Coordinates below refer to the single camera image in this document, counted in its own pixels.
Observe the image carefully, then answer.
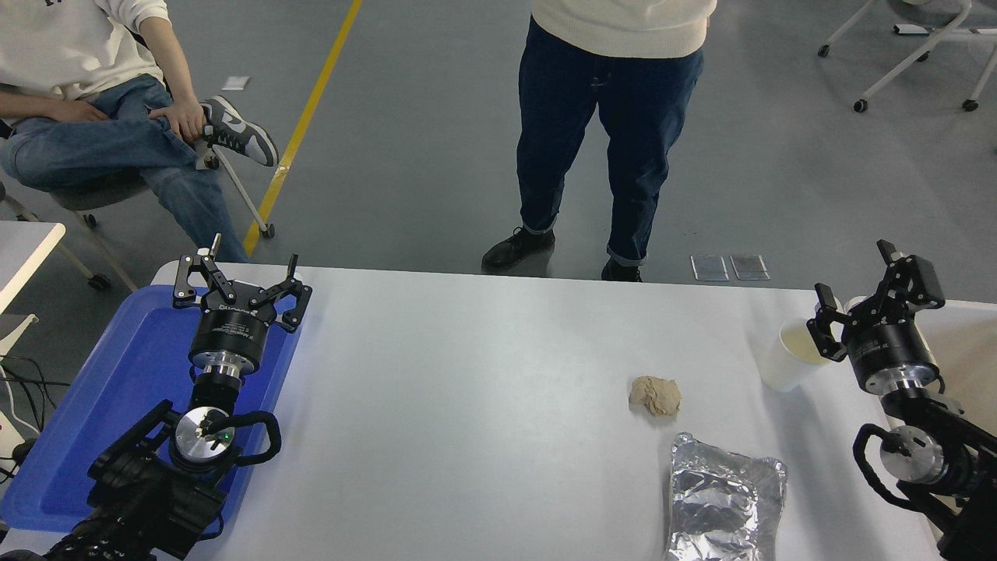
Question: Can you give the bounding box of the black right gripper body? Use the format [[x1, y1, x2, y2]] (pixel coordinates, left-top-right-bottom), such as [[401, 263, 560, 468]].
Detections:
[[844, 318, 941, 392]]

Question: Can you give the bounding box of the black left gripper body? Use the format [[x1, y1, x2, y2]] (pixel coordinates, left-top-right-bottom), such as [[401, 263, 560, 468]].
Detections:
[[190, 293, 279, 369]]

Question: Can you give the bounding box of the white paper cup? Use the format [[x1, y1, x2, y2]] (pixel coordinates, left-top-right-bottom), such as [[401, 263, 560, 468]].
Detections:
[[757, 319, 836, 393]]

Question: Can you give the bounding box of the seated person's left hand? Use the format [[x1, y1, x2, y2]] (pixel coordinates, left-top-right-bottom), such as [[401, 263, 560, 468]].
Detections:
[[150, 100, 207, 145]]

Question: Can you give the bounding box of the seated person's right hand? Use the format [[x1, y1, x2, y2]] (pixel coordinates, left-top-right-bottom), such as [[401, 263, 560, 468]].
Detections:
[[47, 97, 111, 124]]

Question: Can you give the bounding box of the large pale bin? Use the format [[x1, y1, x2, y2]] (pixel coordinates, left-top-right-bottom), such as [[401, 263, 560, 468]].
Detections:
[[845, 296, 997, 561]]

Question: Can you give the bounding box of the blue plastic tray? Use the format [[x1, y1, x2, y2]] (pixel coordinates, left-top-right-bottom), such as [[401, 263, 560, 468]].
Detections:
[[0, 284, 305, 538]]

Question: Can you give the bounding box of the grey wheeled chair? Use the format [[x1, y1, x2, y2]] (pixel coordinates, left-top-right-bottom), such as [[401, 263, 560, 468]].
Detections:
[[0, 117, 277, 293]]

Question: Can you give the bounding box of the crumpled tan paper ball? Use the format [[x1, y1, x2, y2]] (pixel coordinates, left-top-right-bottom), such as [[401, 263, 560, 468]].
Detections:
[[629, 376, 682, 418]]

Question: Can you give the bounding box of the white side table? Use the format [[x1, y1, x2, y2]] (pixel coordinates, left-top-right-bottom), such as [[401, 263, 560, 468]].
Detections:
[[0, 221, 67, 359]]

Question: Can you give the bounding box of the silver foil tray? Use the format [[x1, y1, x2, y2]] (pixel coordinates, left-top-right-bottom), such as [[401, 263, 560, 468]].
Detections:
[[663, 432, 788, 561]]

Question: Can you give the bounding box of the white wheeled chair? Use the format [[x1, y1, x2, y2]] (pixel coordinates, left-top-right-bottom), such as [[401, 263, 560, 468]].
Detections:
[[817, 0, 997, 114]]

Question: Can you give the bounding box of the seated person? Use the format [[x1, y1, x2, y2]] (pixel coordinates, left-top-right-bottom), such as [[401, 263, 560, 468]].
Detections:
[[0, 0, 280, 264]]

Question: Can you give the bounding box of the standing person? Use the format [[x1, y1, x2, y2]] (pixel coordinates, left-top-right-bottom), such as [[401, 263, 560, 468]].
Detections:
[[481, 0, 718, 283]]

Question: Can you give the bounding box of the black cable bundle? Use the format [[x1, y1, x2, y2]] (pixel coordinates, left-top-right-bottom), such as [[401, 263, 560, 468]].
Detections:
[[0, 355, 71, 484]]

